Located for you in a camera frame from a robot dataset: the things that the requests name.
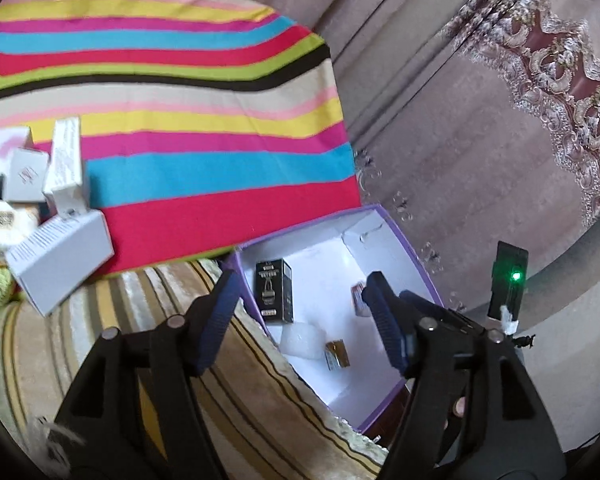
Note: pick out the white box with pink mark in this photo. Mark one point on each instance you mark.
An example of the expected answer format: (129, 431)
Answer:
(5, 142)

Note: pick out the orange and white tissue pack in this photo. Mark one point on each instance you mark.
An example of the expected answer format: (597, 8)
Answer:
(5, 225)

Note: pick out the black product box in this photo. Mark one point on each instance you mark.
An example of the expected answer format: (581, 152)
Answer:
(275, 292)

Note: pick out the purple cardboard box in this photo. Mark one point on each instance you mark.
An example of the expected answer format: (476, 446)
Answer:
(320, 260)

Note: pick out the large white printed carton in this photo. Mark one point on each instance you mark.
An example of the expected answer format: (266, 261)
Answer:
(62, 260)

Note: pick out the colourful striped cloth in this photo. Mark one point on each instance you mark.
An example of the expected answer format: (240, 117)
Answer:
(180, 110)

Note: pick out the small plain white box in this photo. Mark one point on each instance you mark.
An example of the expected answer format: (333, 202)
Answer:
(26, 176)

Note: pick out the small gold box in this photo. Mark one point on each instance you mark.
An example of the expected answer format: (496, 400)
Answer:
(337, 356)

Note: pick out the person's right hand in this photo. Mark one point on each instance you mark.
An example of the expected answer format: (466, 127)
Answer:
(460, 406)

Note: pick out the tall white carton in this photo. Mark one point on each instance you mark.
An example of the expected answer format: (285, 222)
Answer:
(66, 165)

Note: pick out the brown striped velvet cushion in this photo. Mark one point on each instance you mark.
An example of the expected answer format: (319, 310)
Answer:
(260, 385)

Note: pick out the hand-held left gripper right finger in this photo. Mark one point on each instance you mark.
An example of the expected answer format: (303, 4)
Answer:
(385, 320)

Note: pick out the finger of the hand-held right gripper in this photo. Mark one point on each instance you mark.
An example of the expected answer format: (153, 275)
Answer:
(427, 305)

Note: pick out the clear bubble wrap piece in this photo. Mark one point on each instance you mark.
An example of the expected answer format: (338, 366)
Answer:
(302, 342)

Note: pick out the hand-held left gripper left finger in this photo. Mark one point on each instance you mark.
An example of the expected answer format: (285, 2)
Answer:
(215, 320)

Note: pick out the brown ornate carpet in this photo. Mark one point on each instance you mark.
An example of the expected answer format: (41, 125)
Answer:
(455, 135)

